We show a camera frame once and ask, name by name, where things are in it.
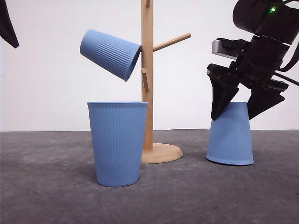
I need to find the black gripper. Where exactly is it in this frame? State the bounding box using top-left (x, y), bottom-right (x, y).
top-left (206, 35), bottom-right (290, 120)

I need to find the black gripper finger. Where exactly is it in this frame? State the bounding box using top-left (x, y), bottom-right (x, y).
top-left (0, 0), bottom-right (19, 48)

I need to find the blue ribbed cup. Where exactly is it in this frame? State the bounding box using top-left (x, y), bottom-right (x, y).
top-left (80, 29), bottom-right (142, 81)
top-left (87, 101), bottom-right (148, 187)
top-left (206, 102), bottom-right (254, 165)

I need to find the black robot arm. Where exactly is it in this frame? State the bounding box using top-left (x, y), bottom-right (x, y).
top-left (206, 0), bottom-right (299, 120)

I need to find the wooden cup tree stand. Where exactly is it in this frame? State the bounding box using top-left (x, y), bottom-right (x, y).
top-left (140, 0), bottom-right (191, 164)

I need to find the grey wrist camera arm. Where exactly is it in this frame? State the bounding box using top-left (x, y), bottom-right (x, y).
top-left (212, 39), bottom-right (239, 59)

